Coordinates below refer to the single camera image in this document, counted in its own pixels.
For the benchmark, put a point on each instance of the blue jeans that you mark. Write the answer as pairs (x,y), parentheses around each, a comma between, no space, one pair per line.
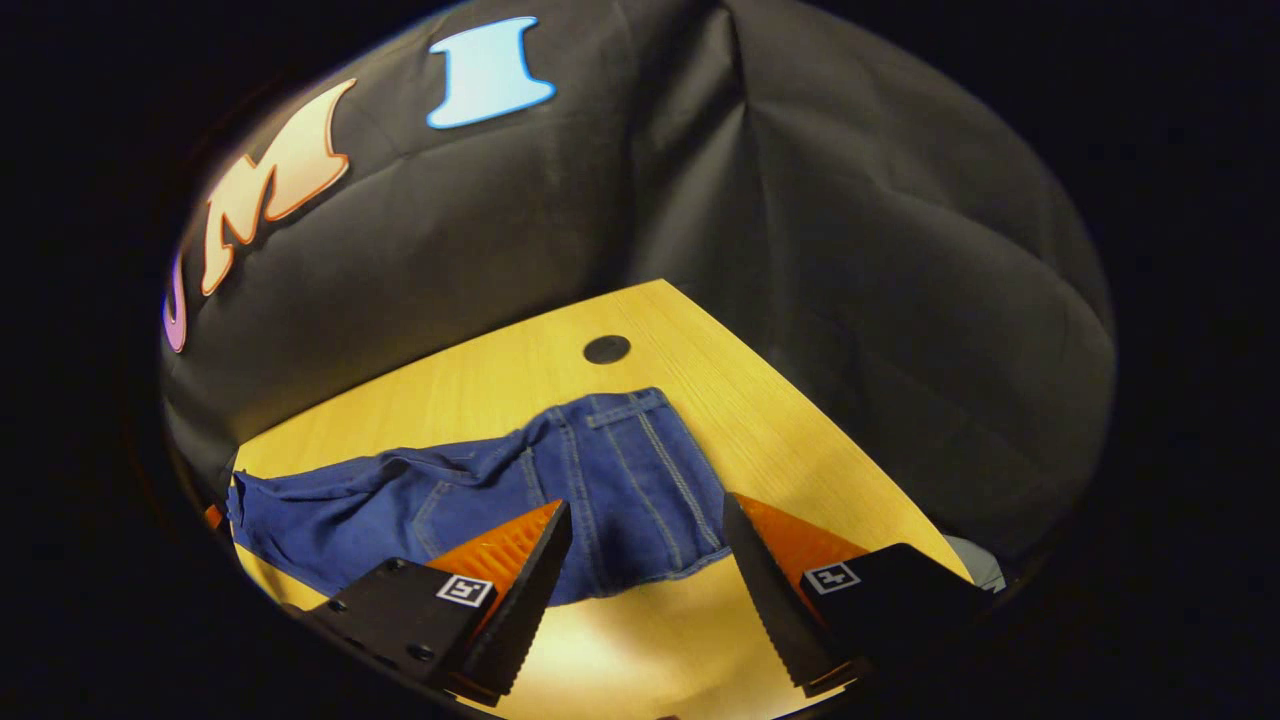
(620,480)

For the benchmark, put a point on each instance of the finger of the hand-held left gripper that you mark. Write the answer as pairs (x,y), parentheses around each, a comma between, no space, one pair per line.
(215,518)

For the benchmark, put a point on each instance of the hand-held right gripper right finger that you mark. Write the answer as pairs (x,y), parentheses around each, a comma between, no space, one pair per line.
(765,600)

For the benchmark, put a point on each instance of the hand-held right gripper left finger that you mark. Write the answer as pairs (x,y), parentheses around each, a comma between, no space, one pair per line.
(525,600)

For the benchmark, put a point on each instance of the black backdrop cloth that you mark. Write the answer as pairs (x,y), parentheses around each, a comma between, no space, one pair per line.
(800,250)

